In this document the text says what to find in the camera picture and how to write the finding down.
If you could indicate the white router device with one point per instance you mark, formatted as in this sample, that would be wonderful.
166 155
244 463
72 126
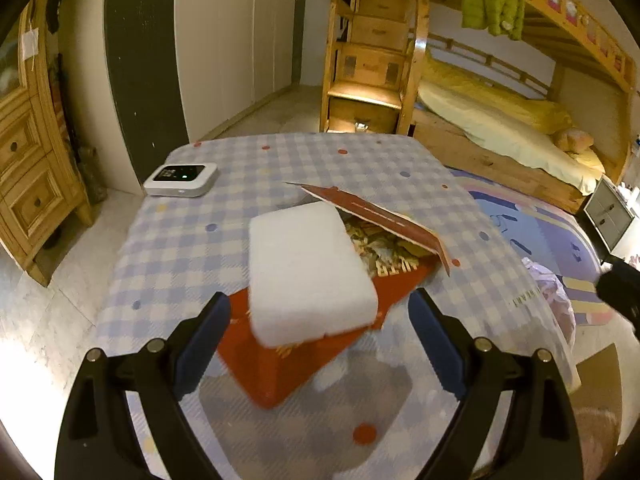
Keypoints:
181 180

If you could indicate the yellow bedding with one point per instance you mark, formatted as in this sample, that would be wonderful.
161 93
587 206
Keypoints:
505 123

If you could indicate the red cardboard box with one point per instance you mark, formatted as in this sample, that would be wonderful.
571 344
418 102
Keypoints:
398 254

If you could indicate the wooden bunk bed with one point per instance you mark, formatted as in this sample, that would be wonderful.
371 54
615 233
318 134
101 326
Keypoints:
565 56

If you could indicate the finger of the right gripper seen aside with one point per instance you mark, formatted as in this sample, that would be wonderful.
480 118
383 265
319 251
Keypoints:
619 288

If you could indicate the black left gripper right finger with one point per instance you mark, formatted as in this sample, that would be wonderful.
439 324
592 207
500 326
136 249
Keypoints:
513 419

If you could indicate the white wardrobe with holes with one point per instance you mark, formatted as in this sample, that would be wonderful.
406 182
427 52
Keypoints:
179 69

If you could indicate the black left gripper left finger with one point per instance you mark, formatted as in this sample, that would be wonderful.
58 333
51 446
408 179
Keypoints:
97 438

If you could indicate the wooden staircase drawers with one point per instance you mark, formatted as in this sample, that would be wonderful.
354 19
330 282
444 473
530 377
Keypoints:
374 56

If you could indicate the white foam block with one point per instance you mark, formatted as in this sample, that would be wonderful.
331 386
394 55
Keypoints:
306 279

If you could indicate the wooden cabinet with glass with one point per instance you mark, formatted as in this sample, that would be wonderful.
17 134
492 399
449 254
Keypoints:
40 182

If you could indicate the rainbow oval rug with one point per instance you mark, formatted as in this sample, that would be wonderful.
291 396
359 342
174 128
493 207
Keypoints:
548 236

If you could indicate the plush toy on bed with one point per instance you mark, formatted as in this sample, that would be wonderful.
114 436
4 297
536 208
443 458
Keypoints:
572 140

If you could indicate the white nightstand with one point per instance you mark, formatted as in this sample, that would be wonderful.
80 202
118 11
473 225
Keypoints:
615 222

